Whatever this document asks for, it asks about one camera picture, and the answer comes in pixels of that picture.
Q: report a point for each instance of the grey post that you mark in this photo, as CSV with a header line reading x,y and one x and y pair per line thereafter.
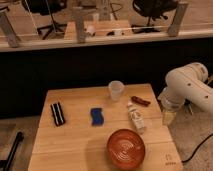
x,y
79,24
5,25
174,28

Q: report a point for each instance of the black office chair right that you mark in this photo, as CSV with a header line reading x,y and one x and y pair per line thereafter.
x,y
153,10

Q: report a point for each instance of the brown chocolate bar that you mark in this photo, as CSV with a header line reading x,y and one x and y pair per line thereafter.
x,y
140,101

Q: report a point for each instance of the white small bottle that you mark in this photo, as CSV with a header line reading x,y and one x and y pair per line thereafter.
x,y
136,118

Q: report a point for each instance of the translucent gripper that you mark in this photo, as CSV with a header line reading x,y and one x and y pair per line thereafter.
x,y
169,113

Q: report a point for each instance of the blue sponge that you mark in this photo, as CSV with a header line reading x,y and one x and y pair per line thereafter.
x,y
97,117

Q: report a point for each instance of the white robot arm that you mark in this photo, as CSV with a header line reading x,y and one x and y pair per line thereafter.
x,y
185,83

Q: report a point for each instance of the red orange bowl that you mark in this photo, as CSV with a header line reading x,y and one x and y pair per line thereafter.
x,y
125,149

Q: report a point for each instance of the background wooden table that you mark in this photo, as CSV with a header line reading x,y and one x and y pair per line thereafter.
x,y
100,28

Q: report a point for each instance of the grey post left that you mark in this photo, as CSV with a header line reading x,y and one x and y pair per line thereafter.
x,y
5,25

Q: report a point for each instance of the grey post right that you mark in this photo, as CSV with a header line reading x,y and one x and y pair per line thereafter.
x,y
174,28

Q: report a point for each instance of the black stand left floor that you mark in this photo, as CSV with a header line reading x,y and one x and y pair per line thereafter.
x,y
5,164

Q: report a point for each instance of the black office chair left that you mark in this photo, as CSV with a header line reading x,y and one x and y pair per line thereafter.
x,y
46,8

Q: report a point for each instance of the black white striped eraser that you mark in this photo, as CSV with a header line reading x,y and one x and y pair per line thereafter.
x,y
57,114

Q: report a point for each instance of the grey post middle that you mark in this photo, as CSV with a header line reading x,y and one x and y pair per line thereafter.
x,y
79,24

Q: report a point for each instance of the clear plastic cup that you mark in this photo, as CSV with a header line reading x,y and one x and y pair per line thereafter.
x,y
116,89

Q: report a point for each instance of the black office chair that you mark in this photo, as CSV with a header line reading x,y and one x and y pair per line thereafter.
x,y
46,8
153,10

